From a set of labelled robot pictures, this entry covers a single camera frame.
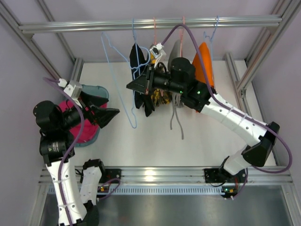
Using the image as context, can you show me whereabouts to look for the pink trousers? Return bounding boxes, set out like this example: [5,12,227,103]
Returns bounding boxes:
[57,100,109,144]

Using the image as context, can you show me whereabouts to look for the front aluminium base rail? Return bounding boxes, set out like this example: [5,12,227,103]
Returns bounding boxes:
[39,166,292,186]

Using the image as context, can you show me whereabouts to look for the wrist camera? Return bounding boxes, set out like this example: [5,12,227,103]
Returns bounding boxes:
[150,43,166,67]
[58,78,83,98]

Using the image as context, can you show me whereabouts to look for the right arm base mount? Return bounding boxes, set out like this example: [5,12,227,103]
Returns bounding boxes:
[204,167,248,200]

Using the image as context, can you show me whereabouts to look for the teal plastic bin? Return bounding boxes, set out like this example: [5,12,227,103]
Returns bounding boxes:
[75,85,109,147]

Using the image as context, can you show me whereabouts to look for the blue hanger with black trousers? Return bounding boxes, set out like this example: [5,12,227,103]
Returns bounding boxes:
[132,18,141,79]

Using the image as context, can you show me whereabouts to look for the aluminium hanging rail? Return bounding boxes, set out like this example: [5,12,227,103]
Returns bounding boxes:
[18,15,282,34]

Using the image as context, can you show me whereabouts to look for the slotted grey cable duct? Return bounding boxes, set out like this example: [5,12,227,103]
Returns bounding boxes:
[47,184,226,195]

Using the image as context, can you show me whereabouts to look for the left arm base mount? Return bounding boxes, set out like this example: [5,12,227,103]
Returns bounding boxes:
[96,169,122,200]

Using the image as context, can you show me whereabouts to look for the orange trousers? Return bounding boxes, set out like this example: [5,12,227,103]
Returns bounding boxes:
[191,42,216,98]

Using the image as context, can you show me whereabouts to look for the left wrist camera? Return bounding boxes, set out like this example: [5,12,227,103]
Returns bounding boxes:
[58,78,83,98]

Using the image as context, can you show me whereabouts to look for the grey trousers with drawstrings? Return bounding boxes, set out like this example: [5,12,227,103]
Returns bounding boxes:
[167,39,184,140]

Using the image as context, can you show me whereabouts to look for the blue hanger with orange trousers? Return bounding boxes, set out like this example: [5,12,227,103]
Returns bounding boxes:
[203,15,219,88]

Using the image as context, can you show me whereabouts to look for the pink hanger with camouflage trousers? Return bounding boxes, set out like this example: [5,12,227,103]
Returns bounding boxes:
[153,17,163,97]

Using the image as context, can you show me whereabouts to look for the camouflage trousers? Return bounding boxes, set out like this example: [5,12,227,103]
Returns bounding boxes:
[151,50,172,107]

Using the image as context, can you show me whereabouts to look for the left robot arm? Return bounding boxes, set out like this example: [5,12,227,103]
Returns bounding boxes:
[33,91,120,226]

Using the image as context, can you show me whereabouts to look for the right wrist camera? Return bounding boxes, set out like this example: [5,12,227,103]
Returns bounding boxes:
[150,43,166,67]

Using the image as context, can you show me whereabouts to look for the black trousers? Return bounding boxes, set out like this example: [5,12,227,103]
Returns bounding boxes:
[129,44,155,117]

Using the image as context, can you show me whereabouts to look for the pink hanger with grey trousers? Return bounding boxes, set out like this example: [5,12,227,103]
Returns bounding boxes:
[179,27,185,57]

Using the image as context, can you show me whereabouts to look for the light blue wire hanger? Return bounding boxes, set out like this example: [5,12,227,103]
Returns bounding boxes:
[101,32,151,129]

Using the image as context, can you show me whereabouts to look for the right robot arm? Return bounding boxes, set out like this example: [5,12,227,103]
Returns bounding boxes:
[126,57,280,178]

